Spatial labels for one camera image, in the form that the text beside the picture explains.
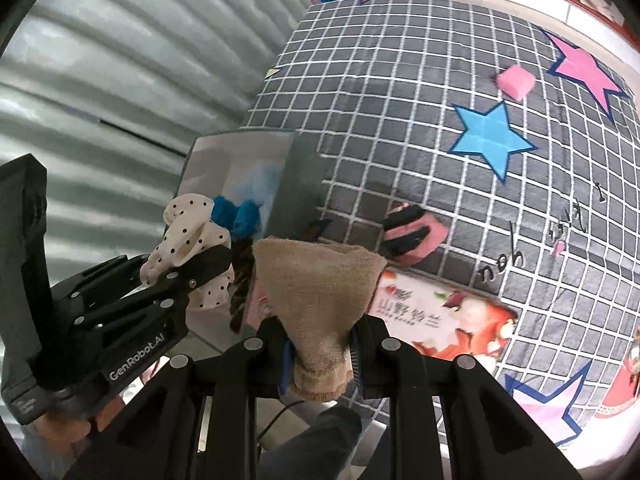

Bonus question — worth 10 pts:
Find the red printed cloth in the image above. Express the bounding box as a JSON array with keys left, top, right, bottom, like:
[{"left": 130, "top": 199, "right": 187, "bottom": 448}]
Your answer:
[{"left": 595, "top": 327, "right": 640, "bottom": 418}]

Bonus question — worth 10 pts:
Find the blue fuzzy scrunchie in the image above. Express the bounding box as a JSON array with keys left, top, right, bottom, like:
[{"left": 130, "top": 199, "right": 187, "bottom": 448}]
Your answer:
[{"left": 211, "top": 196, "right": 261, "bottom": 238}]

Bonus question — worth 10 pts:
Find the grey checked star blanket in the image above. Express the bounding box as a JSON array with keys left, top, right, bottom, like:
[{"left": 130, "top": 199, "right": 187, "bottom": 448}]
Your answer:
[{"left": 240, "top": 0, "right": 640, "bottom": 461}]

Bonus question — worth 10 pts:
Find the pink black striped cloth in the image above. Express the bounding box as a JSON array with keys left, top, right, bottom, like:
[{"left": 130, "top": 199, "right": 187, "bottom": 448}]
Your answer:
[{"left": 381, "top": 202, "right": 450, "bottom": 267}]

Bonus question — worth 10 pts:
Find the grey storage box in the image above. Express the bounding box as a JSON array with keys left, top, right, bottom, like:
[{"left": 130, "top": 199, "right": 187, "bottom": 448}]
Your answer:
[{"left": 172, "top": 130, "right": 333, "bottom": 356}]

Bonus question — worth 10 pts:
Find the beige sock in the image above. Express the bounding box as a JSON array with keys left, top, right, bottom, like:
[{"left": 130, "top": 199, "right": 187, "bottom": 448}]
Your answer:
[{"left": 252, "top": 236, "right": 388, "bottom": 403}]

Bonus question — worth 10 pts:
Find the person's leg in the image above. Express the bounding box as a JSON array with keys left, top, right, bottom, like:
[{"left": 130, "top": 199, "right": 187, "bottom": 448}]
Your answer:
[{"left": 260, "top": 405, "right": 363, "bottom": 480}]

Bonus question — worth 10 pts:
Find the fruit printed carton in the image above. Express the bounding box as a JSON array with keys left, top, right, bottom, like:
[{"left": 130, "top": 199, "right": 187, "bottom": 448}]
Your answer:
[{"left": 367, "top": 267, "right": 521, "bottom": 376}]

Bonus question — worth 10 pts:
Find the pink sponge block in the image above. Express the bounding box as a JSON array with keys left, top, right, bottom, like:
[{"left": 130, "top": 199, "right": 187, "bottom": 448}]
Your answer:
[{"left": 495, "top": 65, "right": 537, "bottom": 101}]

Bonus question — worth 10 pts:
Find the pink soft cloth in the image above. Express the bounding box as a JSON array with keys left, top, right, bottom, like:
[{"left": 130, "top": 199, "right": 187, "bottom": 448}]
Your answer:
[{"left": 245, "top": 280, "right": 276, "bottom": 321}]

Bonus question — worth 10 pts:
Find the black cable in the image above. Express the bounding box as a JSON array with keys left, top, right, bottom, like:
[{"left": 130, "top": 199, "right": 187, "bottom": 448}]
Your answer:
[{"left": 257, "top": 400, "right": 306, "bottom": 448}]

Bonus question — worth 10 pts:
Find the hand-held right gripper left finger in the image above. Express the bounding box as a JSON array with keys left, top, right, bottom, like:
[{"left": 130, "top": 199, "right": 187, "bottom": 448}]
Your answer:
[{"left": 65, "top": 317, "right": 295, "bottom": 480}]

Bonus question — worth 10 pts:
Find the white polka dot scrunchie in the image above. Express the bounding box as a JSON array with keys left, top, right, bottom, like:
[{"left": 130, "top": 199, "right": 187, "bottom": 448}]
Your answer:
[{"left": 139, "top": 192, "right": 236, "bottom": 311}]

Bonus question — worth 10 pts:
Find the light blue fluffy cloth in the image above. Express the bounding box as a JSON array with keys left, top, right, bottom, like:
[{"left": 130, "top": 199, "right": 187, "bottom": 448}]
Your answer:
[{"left": 225, "top": 162, "right": 283, "bottom": 208}]

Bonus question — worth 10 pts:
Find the person's left hand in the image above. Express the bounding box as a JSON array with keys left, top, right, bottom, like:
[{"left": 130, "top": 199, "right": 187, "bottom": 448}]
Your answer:
[{"left": 30, "top": 397, "right": 126, "bottom": 453}]

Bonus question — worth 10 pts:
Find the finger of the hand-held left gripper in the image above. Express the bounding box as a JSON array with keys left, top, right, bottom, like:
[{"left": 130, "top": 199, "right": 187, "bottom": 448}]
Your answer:
[
  {"left": 65, "top": 254, "right": 151, "bottom": 306},
  {"left": 80, "top": 246, "right": 235, "bottom": 328}
]

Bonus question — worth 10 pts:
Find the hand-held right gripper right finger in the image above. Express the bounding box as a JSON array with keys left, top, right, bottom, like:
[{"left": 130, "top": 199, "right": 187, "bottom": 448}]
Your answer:
[{"left": 351, "top": 312, "right": 583, "bottom": 480}]

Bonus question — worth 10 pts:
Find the leopard print scrunchie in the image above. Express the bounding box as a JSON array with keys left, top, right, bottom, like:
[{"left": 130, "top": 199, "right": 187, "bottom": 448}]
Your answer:
[{"left": 229, "top": 237, "right": 261, "bottom": 333}]

